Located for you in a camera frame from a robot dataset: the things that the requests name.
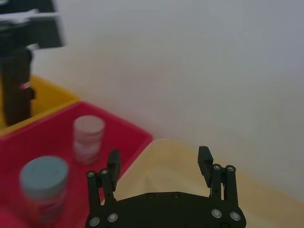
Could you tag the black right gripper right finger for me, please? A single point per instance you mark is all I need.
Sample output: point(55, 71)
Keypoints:
point(204, 164)

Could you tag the dark brown tall box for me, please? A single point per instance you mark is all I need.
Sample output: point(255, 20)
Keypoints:
point(17, 90)

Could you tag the red plastic bin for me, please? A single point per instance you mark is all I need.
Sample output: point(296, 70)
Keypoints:
point(57, 140)

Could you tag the yellow plastic bin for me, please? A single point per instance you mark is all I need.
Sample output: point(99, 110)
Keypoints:
point(51, 96)

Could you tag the can with blue lid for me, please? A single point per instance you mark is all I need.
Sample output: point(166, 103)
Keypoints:
point(45, 187)

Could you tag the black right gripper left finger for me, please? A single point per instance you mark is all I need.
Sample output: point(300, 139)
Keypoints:
point(111, 175)

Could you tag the can with grey lid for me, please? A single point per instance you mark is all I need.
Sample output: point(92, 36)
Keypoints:
point(88, 140)

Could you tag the cream plastic bin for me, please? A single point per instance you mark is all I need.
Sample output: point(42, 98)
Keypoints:
point(171, 171)

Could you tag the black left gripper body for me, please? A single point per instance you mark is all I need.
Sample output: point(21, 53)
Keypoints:
point(35, 26)

